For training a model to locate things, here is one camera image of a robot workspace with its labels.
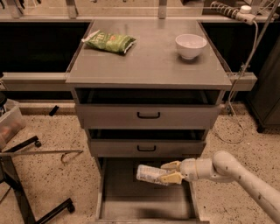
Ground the grey drawer cabinet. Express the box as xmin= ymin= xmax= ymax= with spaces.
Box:
xmin=66 ymin=18 xmax=233 ymax=224

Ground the bottom grey drawer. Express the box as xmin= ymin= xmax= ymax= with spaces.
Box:
xmin=94 ymin=157 xmax=210 ymax=224

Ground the black rolling stand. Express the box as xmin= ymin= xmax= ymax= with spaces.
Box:
xmin=0 ymin=135 xmax=76 ymax=224

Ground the white ceramic bowl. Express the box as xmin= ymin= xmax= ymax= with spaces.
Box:
xmin=175 ymin=34 xmax=207 ymax=60

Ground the grey drawer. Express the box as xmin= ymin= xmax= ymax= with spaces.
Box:
xmin=87 ymin=129 xmax=206 ymax=158
xmin=94 ymin=157 xmax=210 ymax=224
xmin=74 ymin=87 xmax=221 ymax=130

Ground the top grey drawer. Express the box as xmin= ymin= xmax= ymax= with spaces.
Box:
xmin=74 ymin=87 xmax=221 ymax=130

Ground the white power cable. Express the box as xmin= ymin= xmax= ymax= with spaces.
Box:
xmin=213 ymin=20 xmax=261 ymax=144

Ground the clear plastic storage box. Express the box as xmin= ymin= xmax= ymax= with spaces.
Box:
xmin=0 ymin=99 xmax=25 ymax=150

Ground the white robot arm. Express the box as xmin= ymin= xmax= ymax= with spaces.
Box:
xmin=158 ymin=150 xmax=280 ymax=224

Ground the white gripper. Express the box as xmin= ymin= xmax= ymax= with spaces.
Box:
xmin=158 ymin=158 xmax=198 ymax=185

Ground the white power strip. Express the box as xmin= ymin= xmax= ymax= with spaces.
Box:
xmin=210 ymin=1 xmax=256 ymax=25

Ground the metal hooked rod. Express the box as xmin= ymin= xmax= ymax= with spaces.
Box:
xmin=0 ymin=150 xmax=83 ymax=161

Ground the green chip bag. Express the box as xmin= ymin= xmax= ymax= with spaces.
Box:
xmin=81 ymin=30 xmax=137 ymax=54

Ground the blue plastic bottle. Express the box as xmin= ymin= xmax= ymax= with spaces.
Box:
xmin=136 ymin=164 xmax=169 ymax=186

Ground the middle grey drawer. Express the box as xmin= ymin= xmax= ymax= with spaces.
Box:
xmin=87 ymin=129 xmax=206 ymax=158

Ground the dark grey side cabinet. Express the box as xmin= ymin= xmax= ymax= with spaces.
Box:
xmin=247 ymin=38 xmax=280 ymax=133

